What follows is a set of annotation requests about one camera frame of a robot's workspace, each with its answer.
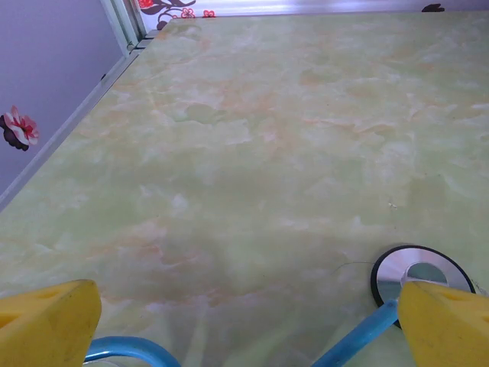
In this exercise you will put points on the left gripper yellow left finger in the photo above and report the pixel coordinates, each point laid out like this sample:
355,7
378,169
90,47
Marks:
49,325

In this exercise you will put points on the blue stethoscope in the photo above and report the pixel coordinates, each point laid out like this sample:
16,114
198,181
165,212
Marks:
393,267

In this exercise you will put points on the aluminium frame corner post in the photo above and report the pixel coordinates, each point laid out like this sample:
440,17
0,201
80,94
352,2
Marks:
126,26

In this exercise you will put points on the aluminium table side rail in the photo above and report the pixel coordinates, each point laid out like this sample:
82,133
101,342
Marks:
68,122

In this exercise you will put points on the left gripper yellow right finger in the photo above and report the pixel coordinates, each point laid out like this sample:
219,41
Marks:
447,329

